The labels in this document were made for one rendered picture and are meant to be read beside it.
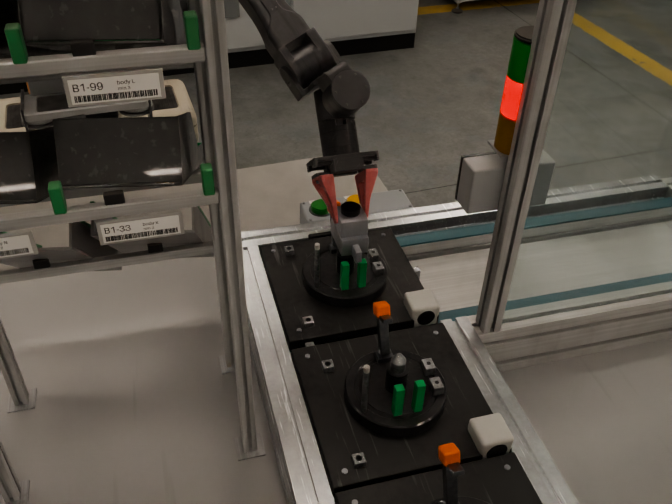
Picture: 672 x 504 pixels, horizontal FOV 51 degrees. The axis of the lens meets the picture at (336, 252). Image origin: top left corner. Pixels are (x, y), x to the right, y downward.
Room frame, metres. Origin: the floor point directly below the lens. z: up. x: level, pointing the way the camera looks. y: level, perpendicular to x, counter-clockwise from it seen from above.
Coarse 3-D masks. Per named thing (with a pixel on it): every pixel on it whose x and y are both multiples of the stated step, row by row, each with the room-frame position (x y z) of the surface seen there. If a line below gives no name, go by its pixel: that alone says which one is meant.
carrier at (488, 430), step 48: (432, 336) 0.76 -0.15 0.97; (336, 384) 0.66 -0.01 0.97; (384, 384) 0.65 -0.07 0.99; (432, 384) 0.64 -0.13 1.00; (336, 432) 0.58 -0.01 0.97; (384, 432) 0.58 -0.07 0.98; (432, 432) 0.59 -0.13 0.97; (480, 432) 0.57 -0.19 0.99; (336, 480) 0.51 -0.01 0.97; (384, 480) 0.52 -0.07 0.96
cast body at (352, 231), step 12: (348, 204) 0.89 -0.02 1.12; (360, 204) 0.91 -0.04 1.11; (348, 216) 0.87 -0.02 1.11; (360, 216) 0.88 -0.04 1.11; (336, 228) 0.89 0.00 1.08; (348, 228) 0.86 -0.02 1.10; (360, 228) 0.87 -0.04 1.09; (336, 240) 0.88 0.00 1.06; (348, 240) 0.86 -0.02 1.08; (360, 240) 0.86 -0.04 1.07; (348, 252) 0.86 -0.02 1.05; (360, 252) 0.84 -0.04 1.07
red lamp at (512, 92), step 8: (512, 80) 0.82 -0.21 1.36; (504, 88) 0.83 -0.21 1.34; (512, 88) 0.82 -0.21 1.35; (520, 88) 0.81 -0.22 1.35; (504, 96) 0.83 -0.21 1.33; (512, 96) 0.81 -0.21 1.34; (520, 96) 0.81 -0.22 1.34; (504, 104) 0.82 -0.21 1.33; (512, 104) 0.81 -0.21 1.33; (504, 112) 0.82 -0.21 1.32; (512, 112) 0.81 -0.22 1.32
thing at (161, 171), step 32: (64, 128) 0.66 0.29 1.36; (96, 128) 0.66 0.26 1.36; (128, 128) 0.67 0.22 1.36; (160, 128) 0.67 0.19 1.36; (192, 128) 0.79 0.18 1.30; (64, 160) 0.65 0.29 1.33; (96, 160) 0.65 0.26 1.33; (128, 160) 0.65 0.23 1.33; (160, 160) 0.66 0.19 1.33; (192, 160) 0.75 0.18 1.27
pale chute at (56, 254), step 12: (72, 228) 0.70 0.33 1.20; (84, 228) 0.74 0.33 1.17; (72, 240) 0.69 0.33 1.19; (84, 240) 0.73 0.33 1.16; (96, 240) 0.78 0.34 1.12; (48, 252) 0.69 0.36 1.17; (60, 252) 0.69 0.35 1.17; (72, 252) 0.70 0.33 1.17; (84, 252) 0.72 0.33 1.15; (96, 252) 0.77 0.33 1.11; (108, 252) 0.82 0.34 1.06; (120, 252) 0.89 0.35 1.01; (12, 264) 0.76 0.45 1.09; (24, 264) 0.77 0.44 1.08
